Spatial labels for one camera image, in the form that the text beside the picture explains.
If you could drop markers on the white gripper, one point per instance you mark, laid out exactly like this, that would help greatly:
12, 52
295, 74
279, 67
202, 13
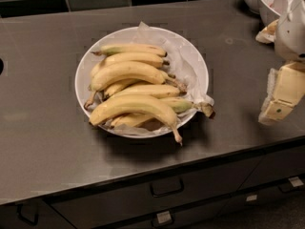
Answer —
292, 37

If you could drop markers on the large white bowl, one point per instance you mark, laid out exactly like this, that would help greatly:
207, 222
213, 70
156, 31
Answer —
83, 79

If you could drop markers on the large middle yellow banana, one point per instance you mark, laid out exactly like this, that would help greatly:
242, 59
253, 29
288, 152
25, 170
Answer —
131, 70

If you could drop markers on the small yellow banana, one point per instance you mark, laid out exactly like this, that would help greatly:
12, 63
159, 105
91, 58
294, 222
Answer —
110, 91

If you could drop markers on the top greenish yellow banana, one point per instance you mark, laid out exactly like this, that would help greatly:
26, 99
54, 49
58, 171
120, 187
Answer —
129, 47

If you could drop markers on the white paper liner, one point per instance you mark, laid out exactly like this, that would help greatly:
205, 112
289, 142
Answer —
186, 63

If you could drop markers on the dark right drawer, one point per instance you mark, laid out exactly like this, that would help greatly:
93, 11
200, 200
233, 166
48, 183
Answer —
277, 165

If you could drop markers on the dark drawer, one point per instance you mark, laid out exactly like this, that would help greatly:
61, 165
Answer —
31, 214
184, 215
277, 165
156, 197

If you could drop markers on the dark lower drawer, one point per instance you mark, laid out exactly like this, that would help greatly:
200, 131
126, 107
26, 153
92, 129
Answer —
184, 215

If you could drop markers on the dark upper drawer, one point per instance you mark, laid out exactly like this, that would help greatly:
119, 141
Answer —
156, 197

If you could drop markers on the dark left drawer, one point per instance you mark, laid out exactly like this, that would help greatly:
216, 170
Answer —
31, 214

